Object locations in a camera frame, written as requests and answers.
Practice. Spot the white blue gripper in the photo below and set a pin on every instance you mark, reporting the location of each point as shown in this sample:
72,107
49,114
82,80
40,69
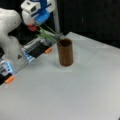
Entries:
37,11

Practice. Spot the red tulip with leaves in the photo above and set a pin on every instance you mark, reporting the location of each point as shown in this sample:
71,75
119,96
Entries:
48,34

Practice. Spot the red tulip long stem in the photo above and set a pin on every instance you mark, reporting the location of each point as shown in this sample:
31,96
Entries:
61,40

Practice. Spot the black orange table clamp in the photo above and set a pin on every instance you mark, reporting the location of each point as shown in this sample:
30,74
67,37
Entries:
35,48

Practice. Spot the brown cylindrical vase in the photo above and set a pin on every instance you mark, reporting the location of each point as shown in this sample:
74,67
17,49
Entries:
65,53

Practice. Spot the orange clamp left edge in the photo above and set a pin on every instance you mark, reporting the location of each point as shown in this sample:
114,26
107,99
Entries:
6,73

